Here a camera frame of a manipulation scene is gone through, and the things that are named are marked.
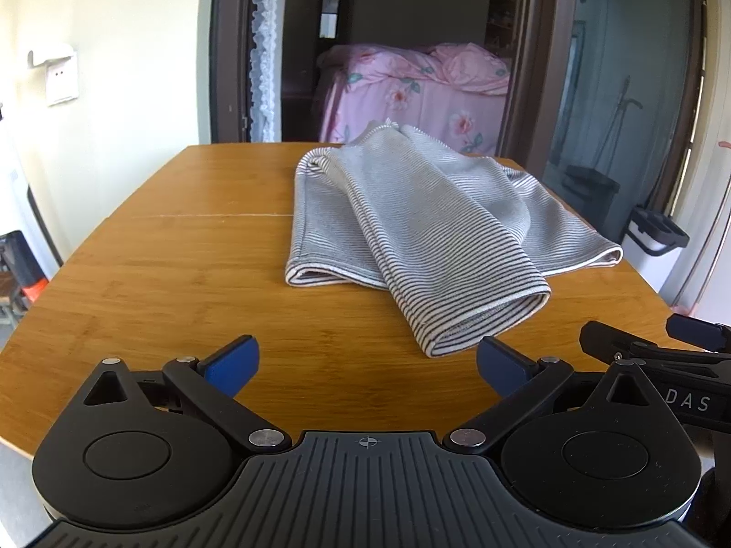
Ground white lace curtain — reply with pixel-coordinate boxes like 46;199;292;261
249;0;282;143

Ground dark object with orange edge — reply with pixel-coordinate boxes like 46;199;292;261
0;231;57;326

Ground pink floral bed blanket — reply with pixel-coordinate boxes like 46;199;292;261
317;42;512;156

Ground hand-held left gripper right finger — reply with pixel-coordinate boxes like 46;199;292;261
448;336;657;453

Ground white bin with black lid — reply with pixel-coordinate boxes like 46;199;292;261
625;205;691;293

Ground grey striped pants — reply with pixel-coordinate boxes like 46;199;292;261
284;118;623;358

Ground glass sliding door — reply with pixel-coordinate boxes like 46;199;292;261
542;0;709;303

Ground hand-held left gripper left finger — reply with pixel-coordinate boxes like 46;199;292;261
83;336;293;453

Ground dark brown door frame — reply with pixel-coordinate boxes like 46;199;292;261
208;0;577;168

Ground wooden bookshelf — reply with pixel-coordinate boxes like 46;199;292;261
485;0;522;58

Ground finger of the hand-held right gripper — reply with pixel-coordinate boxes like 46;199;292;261
579;321;731;366
665;314;731;349

